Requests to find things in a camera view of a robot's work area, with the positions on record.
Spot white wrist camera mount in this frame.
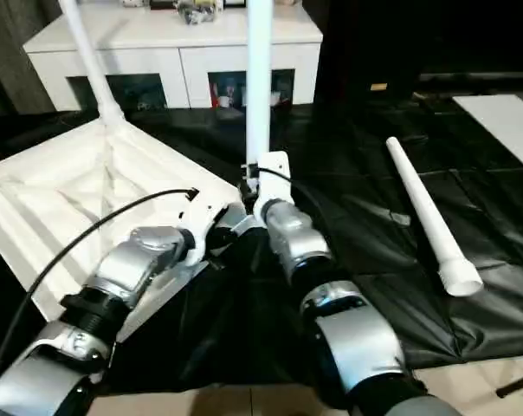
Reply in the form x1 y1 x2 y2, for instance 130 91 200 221
239 149 296 227
176 198 231 267

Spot black metal table frame leg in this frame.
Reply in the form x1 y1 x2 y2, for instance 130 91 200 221
495 374 523 399

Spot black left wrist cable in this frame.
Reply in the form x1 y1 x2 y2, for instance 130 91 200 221
0 185 202 392

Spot white flat board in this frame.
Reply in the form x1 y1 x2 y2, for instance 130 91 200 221
452 93 523 179

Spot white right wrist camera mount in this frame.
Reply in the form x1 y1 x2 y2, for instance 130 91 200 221
239 149 296 227

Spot dark low shelf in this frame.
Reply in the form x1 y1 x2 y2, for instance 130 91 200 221
416 70 523 95

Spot white plastic table leg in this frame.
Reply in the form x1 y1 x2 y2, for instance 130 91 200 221
242 0 275 175
59 0 129 127
384 135 484 299

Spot white cabinet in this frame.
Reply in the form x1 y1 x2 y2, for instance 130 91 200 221
22 0 325 114

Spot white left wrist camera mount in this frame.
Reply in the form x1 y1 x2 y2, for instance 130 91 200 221
176 198 231 267

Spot grey curtain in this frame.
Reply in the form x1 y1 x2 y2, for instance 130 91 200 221
0 0 68 117

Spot white plastic table top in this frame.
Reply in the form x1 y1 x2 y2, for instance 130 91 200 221
0 115 255 347

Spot glass bowl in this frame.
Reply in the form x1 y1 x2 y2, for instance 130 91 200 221
176 0 224 26

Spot black mat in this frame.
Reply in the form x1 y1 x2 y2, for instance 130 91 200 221
0 97 523 395

